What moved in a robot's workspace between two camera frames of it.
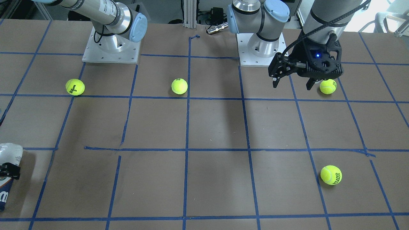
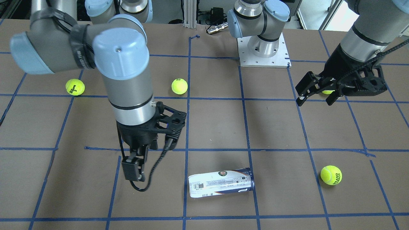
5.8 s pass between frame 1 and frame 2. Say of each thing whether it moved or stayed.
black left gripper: moved
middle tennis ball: stayed
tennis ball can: moved
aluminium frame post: stayed
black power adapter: stayed
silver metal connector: stayed
